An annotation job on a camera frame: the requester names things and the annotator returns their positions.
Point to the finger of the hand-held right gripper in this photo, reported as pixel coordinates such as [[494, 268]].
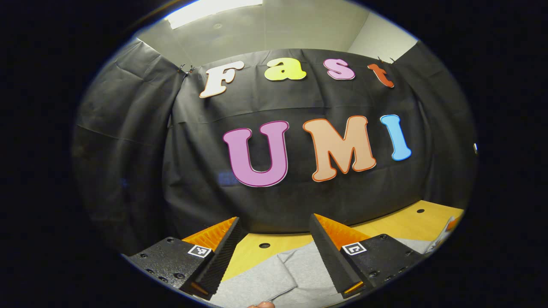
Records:
[[455, 223]]

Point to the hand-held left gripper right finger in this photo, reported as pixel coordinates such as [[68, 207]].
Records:
[[332, 261]]

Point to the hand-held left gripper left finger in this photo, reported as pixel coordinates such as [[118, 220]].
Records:
[[220, 261]]

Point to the grey zip-neck sweatshirt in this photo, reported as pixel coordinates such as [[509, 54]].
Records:
[[299, 273]]

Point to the black backdrop cloth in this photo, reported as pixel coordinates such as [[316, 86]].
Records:
[[299, 205]]

